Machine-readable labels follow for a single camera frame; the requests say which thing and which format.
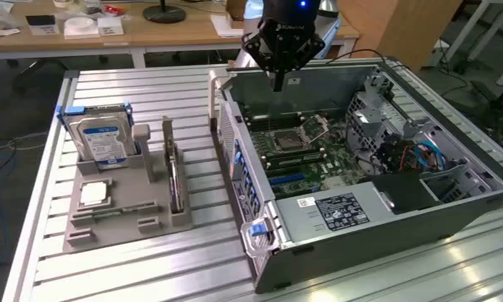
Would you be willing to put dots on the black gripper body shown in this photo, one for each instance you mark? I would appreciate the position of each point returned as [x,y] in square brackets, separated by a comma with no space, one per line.
[289,31]

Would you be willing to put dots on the graphics card with metal bracket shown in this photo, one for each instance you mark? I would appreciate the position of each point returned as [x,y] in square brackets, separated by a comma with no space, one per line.
[176,182]

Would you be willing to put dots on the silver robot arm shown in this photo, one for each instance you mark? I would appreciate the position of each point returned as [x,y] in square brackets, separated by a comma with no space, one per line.
[253,9]

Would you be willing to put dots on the white booklet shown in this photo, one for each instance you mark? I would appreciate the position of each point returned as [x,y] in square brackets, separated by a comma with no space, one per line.
[226,26]

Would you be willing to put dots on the white case sticker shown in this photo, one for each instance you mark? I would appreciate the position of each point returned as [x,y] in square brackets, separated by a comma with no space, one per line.
[294,81]

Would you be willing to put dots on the wooden desk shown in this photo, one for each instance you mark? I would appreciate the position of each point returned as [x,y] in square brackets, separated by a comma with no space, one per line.
[172,34]

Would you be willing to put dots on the wooden cabinet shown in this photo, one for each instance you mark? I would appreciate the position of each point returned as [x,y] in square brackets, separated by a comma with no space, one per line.
[410,31]

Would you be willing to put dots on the thin locking lever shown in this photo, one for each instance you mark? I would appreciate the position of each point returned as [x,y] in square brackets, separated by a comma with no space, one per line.
[270,124]

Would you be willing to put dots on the black round lamp base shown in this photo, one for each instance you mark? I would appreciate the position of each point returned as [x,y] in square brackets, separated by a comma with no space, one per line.
[164,14]

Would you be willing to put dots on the metal socket cover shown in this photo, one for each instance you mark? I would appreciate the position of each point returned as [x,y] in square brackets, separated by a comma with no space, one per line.
[314,127]

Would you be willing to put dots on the metal disk bay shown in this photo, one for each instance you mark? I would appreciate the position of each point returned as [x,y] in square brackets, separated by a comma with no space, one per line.
[369,119]
[465,179]

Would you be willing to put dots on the CPU socket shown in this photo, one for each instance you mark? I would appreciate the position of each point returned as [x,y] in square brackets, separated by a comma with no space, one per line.
[286,140]

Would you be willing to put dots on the installed RAM stick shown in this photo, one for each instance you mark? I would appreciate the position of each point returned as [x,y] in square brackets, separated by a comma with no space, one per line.
[297,163]
[293,156]

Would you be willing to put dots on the small white box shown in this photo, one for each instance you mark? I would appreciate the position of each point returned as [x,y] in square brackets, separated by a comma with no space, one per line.
[109,26]

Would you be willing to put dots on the red packet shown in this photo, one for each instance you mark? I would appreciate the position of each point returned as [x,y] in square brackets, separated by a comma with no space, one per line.
[113,10]

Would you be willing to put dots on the green motherboard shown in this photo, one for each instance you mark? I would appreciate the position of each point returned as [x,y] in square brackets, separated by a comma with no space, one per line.
[339,163]

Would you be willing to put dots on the blue expansion slot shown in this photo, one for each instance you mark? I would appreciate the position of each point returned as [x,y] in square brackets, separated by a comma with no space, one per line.
[286,179]

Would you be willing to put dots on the white box with tape roll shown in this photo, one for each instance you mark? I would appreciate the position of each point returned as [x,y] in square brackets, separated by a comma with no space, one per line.
[80,28]

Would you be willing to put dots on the silver chipset heatsink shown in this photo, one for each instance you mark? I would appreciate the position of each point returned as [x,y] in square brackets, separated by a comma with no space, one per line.
[339,181]

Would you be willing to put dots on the hard disk with blue caddy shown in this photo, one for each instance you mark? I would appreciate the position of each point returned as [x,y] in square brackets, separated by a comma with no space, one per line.
[98,141]

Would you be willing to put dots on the black drive box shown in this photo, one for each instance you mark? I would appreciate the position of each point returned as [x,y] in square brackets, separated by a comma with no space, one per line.
[402,192]

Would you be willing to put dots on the white box with black top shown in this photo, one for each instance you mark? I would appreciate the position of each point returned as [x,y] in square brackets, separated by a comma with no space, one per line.
[41,23]

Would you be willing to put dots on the black chair base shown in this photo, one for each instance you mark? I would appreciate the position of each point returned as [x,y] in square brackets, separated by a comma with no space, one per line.
[29,69]

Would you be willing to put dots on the gray power supply unit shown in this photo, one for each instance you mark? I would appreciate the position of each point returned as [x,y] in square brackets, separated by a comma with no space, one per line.
[301,220]

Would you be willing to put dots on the gray parts rack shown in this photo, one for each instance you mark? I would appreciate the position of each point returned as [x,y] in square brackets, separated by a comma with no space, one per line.
[125,195]

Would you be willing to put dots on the blue case latch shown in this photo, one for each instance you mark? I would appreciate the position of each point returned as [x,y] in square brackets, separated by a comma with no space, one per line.
[257,229]

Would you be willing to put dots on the silver CPU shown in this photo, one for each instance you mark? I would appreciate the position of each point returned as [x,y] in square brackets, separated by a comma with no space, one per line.
[94,193]

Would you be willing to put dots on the white paper card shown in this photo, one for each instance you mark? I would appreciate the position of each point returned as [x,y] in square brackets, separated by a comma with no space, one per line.
[4,32]

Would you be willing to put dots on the green RAM stick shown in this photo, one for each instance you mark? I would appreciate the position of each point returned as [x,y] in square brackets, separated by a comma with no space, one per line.
[109,213]

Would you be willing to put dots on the open PC case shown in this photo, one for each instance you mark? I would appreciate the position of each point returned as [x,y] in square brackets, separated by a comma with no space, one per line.
[361,251]

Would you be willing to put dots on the white table frame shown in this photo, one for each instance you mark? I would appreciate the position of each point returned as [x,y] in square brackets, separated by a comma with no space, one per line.
[475,28]

